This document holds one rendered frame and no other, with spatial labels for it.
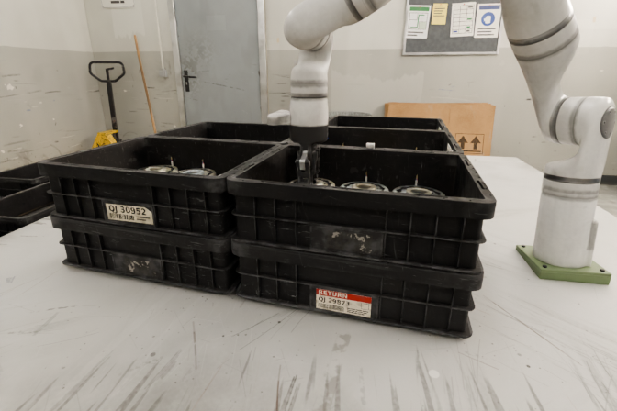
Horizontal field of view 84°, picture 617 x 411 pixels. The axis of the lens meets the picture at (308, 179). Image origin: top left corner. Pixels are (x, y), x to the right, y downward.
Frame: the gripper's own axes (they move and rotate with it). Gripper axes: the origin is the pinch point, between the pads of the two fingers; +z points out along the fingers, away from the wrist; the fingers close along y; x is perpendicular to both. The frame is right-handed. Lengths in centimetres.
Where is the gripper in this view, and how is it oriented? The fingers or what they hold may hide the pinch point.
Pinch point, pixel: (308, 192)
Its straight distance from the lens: 71.6
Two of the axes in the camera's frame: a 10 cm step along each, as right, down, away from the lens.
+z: 0.0, 9.5, 3.0
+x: -9.8, -0.6, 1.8
